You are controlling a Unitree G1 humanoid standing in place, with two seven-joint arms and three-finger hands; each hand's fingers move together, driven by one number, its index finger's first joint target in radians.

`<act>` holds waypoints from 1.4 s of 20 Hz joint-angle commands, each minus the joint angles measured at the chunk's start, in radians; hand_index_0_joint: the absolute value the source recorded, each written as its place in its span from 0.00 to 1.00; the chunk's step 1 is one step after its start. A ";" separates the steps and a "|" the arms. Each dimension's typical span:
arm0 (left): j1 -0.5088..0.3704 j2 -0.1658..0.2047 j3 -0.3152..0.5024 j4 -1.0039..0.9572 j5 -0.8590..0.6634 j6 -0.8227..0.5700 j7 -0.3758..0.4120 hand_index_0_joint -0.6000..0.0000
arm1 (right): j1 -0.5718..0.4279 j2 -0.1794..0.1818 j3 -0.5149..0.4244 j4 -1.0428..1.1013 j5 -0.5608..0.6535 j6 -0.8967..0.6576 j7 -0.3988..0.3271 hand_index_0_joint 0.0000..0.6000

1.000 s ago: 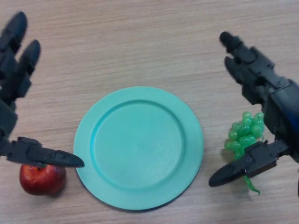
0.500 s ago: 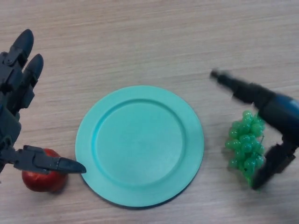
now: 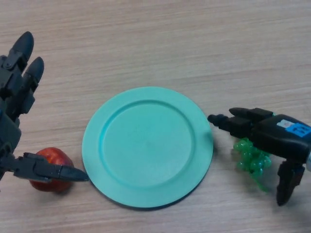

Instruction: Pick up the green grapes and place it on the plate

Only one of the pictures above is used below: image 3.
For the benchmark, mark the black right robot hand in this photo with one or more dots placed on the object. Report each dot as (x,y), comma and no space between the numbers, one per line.
(274,136)

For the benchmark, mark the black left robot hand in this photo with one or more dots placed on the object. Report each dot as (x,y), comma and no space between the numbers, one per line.
(12,97)

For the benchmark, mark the green grape bunch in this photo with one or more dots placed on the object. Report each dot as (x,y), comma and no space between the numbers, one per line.
(252,160)

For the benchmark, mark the red apple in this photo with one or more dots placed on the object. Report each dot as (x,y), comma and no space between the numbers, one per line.
(58,156)

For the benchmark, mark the green round plate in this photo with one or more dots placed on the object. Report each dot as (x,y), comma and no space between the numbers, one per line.
(148,150)

